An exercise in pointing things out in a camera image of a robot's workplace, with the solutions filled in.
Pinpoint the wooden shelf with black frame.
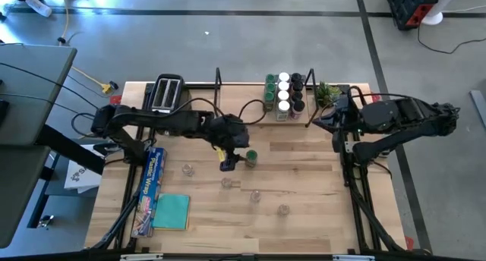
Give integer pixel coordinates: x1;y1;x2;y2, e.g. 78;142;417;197
213;66;320;129

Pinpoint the white power strip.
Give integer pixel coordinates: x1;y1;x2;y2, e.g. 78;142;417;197
24;0;53;18

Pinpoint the yellow extension cord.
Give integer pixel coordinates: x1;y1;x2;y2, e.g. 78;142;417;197
71;65;119;95

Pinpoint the small potted succulent plant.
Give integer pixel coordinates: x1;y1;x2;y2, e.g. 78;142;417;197
316;81;342;109

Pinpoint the black toaster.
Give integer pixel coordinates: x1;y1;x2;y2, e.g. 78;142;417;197
146;73;191;116

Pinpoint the white stand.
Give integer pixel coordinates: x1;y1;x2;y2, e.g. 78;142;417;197
421;0;462;27

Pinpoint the grey metal bar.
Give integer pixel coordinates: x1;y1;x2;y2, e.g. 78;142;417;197
469;90;486;131

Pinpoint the teal folded cloth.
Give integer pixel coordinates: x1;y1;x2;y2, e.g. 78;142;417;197
151;193;191;231

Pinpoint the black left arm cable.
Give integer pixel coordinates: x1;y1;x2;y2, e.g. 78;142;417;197
176;96;269;126

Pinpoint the black metal rig frame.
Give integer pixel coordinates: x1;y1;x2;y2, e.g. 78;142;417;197
85;80;434;261

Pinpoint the white cardboard box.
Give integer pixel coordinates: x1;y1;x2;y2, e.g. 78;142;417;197
63;159;103;194

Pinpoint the blue plastic wrap box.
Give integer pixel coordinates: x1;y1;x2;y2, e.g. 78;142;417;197
131;146;169;238

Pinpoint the tan floor cable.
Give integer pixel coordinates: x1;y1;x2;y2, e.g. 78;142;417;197
56;0;71;45

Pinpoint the silver bracket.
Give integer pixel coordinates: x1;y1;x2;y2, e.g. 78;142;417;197
333;254;377;261
120;253;164;261

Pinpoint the black floor cable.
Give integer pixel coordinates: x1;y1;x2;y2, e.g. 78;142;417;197
417;24;486;55

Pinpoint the dark blue and red crate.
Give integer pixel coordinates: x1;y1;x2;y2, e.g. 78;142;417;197
387;0;443;31

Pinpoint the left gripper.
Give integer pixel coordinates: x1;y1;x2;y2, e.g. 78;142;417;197
207;115;251;173

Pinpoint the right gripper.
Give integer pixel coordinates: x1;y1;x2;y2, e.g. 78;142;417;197
311;96;365;136

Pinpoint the purple-label bottle black lid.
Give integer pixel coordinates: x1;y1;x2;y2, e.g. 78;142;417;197
290;99;307;121

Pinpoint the dark grey desk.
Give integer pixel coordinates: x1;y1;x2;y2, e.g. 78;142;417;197
0;144;52;249

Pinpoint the light grey desk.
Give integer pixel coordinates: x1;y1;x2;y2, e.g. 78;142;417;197
0;43;78;146

